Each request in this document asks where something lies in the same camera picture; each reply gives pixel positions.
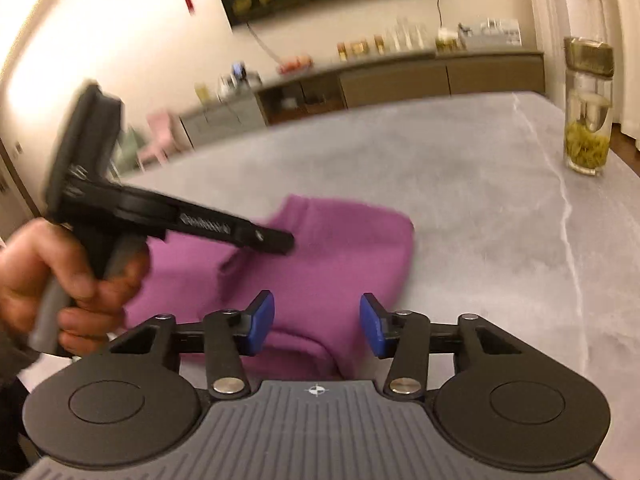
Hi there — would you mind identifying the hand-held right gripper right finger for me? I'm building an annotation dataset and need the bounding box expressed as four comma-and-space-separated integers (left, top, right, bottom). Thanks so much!
359, 292, 527, 401

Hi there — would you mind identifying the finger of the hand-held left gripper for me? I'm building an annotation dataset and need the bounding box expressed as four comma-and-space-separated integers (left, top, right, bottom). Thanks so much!
166, 201, 297, 256

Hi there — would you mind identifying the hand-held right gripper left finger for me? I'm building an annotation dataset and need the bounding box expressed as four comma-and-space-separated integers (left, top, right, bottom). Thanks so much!
106, 290, 277, 402

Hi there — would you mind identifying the purple fleece garment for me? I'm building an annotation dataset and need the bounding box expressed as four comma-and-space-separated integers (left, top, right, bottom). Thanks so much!
121, 193, 416, 387

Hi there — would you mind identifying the person's left hand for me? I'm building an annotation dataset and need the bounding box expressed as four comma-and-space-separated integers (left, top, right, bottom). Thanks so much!
0, 217, 152, 357

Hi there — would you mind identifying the green plastic child chair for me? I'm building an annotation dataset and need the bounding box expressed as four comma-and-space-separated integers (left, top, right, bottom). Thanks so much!
112, 126, 147, 177

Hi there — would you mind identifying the pink plastic child chair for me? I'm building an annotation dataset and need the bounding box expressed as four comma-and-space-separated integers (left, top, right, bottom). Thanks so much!
137, 112, 177, 169

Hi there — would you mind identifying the spare gripper device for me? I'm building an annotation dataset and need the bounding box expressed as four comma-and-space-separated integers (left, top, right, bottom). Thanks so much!
229, 61, 264, 87

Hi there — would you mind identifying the red fruit plate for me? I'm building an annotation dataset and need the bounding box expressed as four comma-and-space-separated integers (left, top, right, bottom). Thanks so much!
277, 57, 315, 74

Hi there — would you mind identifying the long television cabinet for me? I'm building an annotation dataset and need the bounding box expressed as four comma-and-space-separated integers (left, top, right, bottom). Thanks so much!
179, 48, 546, 147

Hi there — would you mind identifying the group of clear glasses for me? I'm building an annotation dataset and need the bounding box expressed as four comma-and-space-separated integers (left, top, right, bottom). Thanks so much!
387, 19, 429, 51

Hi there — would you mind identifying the gold tissue box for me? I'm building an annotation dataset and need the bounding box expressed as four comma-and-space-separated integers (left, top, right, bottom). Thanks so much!
434, 27, 459, 53

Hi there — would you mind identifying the glass tea bottle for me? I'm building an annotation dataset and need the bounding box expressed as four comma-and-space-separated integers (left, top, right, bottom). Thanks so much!
562, 36, 616, 177

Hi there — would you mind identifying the white storage box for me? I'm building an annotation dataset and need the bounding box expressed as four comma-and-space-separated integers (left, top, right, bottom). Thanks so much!
457, 18, 522, 50

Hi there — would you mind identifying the white lace curtain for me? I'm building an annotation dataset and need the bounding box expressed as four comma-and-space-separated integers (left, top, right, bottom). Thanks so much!
520, 0, 640, 111

